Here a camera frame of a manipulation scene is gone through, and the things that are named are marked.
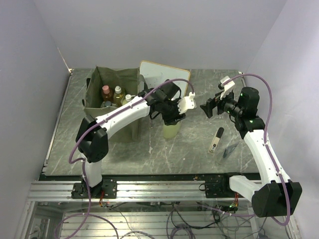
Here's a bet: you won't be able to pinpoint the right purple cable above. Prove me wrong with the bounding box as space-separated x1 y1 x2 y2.
224 73 291 227

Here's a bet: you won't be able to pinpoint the amber clear soap bottle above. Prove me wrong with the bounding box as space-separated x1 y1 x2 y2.
113 86 125 107

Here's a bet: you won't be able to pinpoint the small whiteboard wooden frame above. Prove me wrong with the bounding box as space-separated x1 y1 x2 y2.
140 61 190 88

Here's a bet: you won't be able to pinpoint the orange bottle pink cap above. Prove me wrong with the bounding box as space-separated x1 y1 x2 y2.
102 85 114 102

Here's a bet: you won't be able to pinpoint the clear square bottle black cap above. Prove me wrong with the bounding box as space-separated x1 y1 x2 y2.
101 101 112 108

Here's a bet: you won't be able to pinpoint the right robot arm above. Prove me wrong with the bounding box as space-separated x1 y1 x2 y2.
200 87 302 218

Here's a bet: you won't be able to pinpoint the purple cable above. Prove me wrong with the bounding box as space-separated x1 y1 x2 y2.
224 73 291 227
54 78 195 239

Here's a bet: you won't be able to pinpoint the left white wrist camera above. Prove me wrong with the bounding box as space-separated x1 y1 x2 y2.
177 92 196 115

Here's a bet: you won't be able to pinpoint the yellow pump lotion bottle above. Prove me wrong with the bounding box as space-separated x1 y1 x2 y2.
122 94 135 105

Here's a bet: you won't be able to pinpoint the black beige slim tube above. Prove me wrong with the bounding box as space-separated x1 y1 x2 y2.
208 127 224 153

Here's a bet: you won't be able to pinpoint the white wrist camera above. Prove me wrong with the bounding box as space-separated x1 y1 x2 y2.
220 76 235 100
177 92 196 115

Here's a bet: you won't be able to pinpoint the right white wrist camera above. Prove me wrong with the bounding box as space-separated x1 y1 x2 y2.
220 76 235 100

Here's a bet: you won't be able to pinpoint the green bottle pink pump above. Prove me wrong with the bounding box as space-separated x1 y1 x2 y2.
163 122 180 139

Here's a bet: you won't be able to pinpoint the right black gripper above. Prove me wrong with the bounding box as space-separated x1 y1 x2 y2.
200 88 243 118

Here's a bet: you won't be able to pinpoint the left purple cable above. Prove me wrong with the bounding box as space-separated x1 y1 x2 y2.
54 78 195 239

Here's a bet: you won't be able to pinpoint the loose cables under frame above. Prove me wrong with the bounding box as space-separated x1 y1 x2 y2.
82 198 272 239

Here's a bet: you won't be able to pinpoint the aluminium rail frame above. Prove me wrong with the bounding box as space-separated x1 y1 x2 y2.
16 174 301 239

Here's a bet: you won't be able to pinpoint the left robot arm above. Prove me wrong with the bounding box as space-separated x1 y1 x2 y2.
69 79 186 198

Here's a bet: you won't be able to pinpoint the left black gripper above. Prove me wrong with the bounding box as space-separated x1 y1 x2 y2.
161 97 186 126

